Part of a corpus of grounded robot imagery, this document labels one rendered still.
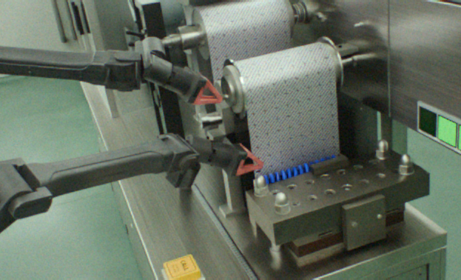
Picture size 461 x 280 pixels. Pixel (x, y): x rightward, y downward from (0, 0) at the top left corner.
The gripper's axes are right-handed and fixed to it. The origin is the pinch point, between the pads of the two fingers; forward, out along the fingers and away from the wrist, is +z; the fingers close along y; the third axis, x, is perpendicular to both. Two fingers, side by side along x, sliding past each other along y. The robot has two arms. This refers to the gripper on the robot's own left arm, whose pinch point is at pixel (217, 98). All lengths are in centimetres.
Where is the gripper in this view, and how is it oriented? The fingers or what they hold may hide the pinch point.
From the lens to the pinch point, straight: 132.0
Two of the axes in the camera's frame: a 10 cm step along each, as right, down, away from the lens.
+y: 3.9, 3.7, -8.4
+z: 7.9, 3.3, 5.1
